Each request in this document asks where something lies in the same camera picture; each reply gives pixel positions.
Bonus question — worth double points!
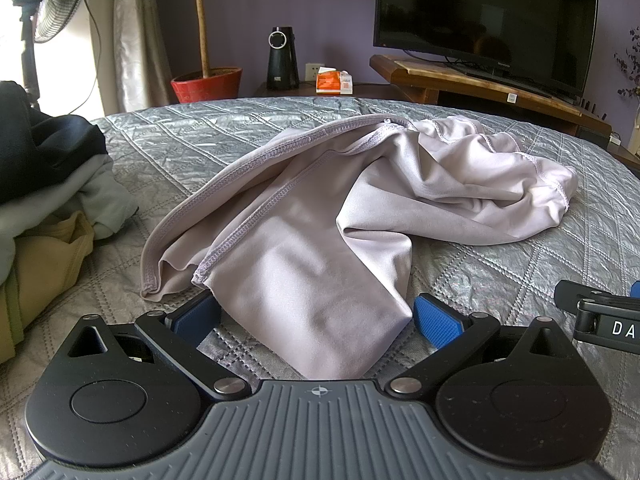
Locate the beige curtain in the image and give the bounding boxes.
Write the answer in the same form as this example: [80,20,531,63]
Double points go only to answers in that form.
[112,0,174,112]

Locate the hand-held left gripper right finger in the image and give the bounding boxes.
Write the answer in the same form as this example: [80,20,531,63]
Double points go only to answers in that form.
[385,293,576,403]

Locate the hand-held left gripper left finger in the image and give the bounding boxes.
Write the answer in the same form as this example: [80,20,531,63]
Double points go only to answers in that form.
[65,288,253,403]

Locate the black cylindrical speaker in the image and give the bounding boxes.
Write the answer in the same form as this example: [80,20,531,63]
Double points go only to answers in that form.
[267,26,301,91]

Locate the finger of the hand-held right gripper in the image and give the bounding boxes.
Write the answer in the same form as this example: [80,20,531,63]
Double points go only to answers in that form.
[554,279,640,323]

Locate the standing electric fan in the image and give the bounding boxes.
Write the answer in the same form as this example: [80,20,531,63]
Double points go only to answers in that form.
[0,0,108,121]

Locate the black television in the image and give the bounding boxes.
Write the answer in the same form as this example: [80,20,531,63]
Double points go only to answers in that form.
[372,0,600,101]

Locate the green potted tree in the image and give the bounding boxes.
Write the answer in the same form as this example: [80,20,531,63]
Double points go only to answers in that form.
[142,0,261,79]

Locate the orange tissue box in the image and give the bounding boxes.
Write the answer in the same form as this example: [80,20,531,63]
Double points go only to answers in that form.
[316,66,354,95]

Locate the black fan cable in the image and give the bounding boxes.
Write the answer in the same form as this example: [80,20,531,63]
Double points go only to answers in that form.
[82,0,100,121]

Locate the wooden television stand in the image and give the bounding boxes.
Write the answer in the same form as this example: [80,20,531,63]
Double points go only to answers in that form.
[369,55,614,137]

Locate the pale grey-green garment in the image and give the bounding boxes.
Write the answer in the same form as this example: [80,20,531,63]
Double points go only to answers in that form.
[0,152,139,282]

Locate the grey quilted bedspread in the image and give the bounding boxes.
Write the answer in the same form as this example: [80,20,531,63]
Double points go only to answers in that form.
[0,95,640,480]

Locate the khaki garment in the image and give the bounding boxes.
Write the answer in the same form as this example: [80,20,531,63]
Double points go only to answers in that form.
[0,210,97,364]

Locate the lavender garment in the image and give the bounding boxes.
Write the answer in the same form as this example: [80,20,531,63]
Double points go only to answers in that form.
[140,114,581,380]

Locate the navy jacket orange lining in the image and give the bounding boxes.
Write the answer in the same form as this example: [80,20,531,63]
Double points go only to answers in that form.
[0,80,109,207]

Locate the black standing fan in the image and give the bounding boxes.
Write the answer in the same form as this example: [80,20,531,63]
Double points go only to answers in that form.
[32,0,94,44]

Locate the dried purple flowers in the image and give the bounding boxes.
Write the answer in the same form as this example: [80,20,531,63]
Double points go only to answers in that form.
[612,27,640,99]

